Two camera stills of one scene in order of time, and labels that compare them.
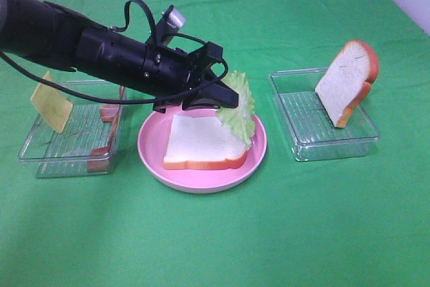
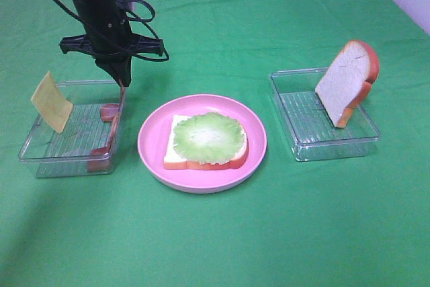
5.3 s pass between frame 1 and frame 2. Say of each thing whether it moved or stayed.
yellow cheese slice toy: stayed
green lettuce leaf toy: moved
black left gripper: moved
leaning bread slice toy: stayed
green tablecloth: stayed
